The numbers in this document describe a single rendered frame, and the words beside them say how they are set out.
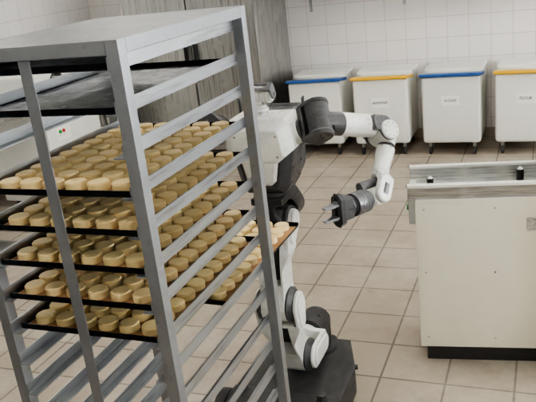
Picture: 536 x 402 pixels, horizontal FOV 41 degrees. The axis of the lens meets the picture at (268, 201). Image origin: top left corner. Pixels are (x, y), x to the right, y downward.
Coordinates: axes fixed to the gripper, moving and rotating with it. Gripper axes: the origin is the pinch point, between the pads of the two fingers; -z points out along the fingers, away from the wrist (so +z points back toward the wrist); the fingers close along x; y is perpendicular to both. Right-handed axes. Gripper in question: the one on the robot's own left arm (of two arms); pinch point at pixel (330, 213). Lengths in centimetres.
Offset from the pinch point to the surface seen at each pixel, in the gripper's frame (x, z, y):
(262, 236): 10.0, -43.4, 18.1
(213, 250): 18, -69, 32
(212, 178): 36, -65, 29
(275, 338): -25, -43, 18
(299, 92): -38, 279, -348
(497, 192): -18, 94, 4
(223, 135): 45, -57, 24
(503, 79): -32, 378, -188
